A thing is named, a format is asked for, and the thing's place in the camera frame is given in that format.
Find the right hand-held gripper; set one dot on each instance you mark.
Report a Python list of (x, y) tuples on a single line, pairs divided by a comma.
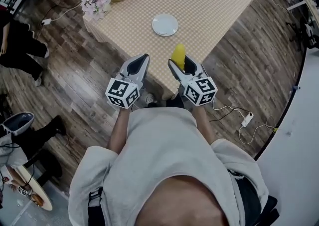
[(199, 92)]

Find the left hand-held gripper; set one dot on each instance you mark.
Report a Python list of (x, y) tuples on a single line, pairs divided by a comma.
[(119, 91)]

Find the white round plate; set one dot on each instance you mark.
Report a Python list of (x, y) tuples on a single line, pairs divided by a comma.
[(165, 25)]

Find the person's right forearm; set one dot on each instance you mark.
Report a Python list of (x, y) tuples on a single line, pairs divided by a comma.
[(204, 125)]

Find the person's left forearm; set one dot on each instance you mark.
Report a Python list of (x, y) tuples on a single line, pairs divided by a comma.
[(118, 132)]

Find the person's left white shoe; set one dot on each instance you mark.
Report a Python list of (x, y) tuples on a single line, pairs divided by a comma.
[(149, 99)]

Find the person's black trousers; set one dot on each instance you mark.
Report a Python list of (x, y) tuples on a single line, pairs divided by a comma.
[(174, 101)]

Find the table with checkered tablecloth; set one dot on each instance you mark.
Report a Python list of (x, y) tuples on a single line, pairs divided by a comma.
[(199, 3)]

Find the white power strip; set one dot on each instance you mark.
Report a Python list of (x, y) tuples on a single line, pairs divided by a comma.
[(247, 119)]

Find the pink flower bouquet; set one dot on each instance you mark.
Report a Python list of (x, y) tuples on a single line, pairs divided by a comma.
[(96, 3)]

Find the white power adapter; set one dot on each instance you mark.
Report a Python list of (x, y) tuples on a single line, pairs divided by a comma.
[(46, 21)]

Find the person's chin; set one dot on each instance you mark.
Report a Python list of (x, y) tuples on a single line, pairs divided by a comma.
[(182, 202)]

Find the wooden desk with white legs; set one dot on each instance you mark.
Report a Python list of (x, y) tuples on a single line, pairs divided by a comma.
[(314, 8)]

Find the round wooden table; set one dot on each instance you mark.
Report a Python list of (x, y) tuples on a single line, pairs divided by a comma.
[(37, 190)]

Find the black mesh office chair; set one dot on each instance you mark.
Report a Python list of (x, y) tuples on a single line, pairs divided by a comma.
[(270, 210)]

